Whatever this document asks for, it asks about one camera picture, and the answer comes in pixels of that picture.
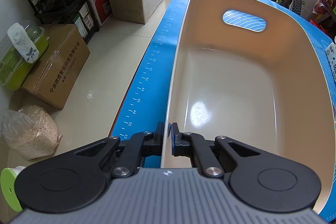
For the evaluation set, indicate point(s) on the white rolled towel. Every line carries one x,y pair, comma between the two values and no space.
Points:
22,43

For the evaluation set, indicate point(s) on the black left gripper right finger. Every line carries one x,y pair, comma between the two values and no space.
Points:
259,179

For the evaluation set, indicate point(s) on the white tissue pack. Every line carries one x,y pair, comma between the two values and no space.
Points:
330,52

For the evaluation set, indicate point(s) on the green plastic container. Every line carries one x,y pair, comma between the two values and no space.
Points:
14,69

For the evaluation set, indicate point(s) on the brown cardboard box on floor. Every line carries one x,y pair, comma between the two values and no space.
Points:
53,76

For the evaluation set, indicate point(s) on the green round lid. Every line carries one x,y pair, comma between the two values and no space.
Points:
8,176

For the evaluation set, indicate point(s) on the beige plastic storage bin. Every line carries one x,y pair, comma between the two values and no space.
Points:
236,82

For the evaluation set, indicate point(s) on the blue silicone measuring mat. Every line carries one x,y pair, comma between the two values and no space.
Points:
149,74

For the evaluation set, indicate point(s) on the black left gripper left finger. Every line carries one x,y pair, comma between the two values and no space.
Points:
73,180

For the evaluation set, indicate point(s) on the clear bag of grain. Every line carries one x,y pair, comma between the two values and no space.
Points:
30,131

